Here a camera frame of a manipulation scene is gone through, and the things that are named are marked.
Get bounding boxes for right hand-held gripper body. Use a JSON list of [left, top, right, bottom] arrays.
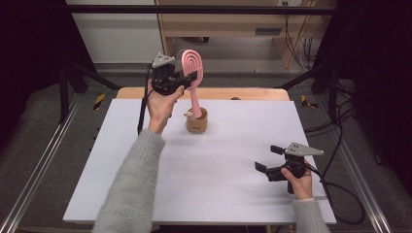
[[264, 141, 326, 195]]

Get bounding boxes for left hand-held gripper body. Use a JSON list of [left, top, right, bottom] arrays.
[[151, 51, 192, 97]]

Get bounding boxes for pink hairbrush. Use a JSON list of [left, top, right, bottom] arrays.
[[180, 49, 205, 120]]

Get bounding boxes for brown cup with animal figure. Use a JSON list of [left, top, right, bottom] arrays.
[[183, 107, 209, 134]]

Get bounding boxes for person's right hand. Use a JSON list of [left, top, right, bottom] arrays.
[[280, 167, 315, 201]]

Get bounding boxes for person's left hand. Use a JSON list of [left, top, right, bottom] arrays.
[[146, 80, 187, 136]]

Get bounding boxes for white board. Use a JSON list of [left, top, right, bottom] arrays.
[[62, 98, 338, 226]]

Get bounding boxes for yellow black tape strip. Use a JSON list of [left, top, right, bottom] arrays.
[[92, 93, 107, 112], [299, 94, 320, 110]]

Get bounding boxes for wooden table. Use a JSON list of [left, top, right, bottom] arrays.
[[115, 85, 291, 102]]

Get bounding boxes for white cabinet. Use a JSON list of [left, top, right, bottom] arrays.
[[63, 0, 167, 65]]

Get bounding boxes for light wooden desk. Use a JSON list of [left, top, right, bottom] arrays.
[[154, 0, 339, 70]]

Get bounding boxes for black curtain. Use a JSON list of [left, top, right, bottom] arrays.
[[0, 0, 95, 150], [315, 0, 412, 190]]

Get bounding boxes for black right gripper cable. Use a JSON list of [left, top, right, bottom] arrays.
[[304, 161, 366, 226]]

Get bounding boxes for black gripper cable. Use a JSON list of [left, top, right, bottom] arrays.
[[136, 62, 155, 136], [304, 161, 366, 226]]

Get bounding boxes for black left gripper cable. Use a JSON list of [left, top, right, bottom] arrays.
[[136, 62, 155, 136]]

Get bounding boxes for black floor cables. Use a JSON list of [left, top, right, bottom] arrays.
[[303, 81, 359, 178]]

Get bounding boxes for aluminium rail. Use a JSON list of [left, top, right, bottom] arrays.
[[0, 95, 84, 233], [314, 96, 394, 233]]

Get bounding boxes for black horizontal frame bar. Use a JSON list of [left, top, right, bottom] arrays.
[[63, 4, 339, 16]]

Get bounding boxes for black frame strut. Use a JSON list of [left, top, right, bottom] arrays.
[[274, 60, 342, 124], [57, 60, 123, 124]]

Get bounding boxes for hanging cables under desk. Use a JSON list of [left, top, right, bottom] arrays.
[[282, 0, 325, 71]]

